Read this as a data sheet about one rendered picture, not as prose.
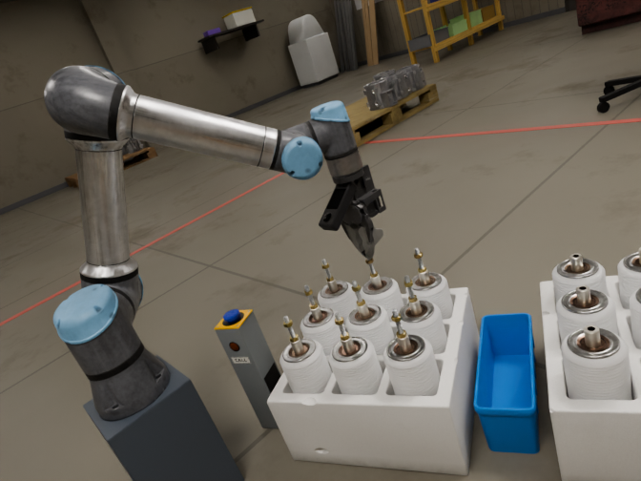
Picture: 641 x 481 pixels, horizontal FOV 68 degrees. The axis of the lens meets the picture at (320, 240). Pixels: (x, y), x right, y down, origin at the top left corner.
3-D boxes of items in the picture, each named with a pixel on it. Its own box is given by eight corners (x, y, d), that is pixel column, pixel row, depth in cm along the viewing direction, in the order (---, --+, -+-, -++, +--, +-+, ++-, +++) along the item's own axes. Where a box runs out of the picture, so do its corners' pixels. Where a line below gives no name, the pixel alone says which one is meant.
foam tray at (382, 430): (468, 476, 91) (448, 407, 84) (293, 460, 108) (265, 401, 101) (481, 345, 123) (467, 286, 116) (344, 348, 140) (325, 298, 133)
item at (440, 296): (469, 339, 115) (455, 276, 109) (444, 362, 111) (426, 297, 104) (440, 326, 123) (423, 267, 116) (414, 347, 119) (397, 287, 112)
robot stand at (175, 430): (176, 545, 98) (107, 441, 86) (145, 500, 111) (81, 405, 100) (245, 480, 107) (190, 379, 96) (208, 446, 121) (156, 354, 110)
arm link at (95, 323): (74, 385, 88) (36, 326, 83) (93, 346, 101) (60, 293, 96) (136, 360, 89) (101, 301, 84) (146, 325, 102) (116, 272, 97)
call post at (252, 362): (285, 429, 117) (238, 328, 106) (261, 428, 121) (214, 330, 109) (296, 407, 123) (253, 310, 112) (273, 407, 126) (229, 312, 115)
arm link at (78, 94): (26, 54, 71) (334, 134, 84) (51, 56, 81) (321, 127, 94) (19, 131, 74) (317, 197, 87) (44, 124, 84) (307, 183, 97)
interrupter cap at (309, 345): (285, 345, 106) (284, 343, 105) (318, 337, 104) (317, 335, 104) (280, 366, 99) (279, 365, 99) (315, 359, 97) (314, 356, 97)
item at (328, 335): (318, 374, 122) (295, 317, 115) (351, 358, 123) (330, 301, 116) (328, 396, 113) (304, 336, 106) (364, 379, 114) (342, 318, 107)
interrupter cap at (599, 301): (611, 314, 82) (611, 310, 82) (563, 317, 85) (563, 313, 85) (605, 290, 88) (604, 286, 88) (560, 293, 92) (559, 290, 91)
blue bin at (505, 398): (545, 458, 89) (535, 410, 85) (484, 453, 94) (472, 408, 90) (538, 352, 114) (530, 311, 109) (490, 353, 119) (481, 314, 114)
